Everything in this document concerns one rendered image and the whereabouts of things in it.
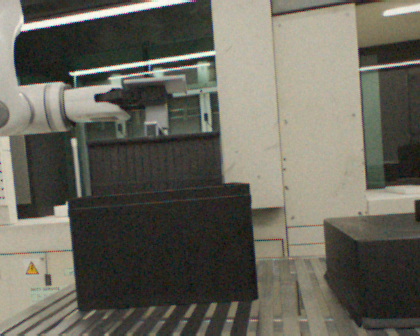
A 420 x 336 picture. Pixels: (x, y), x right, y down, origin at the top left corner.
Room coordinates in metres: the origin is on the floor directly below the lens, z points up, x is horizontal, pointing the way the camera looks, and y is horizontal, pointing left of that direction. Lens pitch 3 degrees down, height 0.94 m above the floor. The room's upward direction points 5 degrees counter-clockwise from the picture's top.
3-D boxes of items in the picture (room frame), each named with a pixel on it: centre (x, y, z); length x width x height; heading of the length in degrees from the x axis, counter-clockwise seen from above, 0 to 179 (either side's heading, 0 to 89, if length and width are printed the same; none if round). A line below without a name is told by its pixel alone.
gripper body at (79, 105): (0.87, 0.08, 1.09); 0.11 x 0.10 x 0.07; 84
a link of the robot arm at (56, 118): (0.88, 0.14, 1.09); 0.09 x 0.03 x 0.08; 174
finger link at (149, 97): (0.82, -0.01, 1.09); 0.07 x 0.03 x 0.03; 84
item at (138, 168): (0.86, -0.02, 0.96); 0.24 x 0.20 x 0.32; 174
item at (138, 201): (0.86, -0.02, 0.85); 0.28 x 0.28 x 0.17; 84
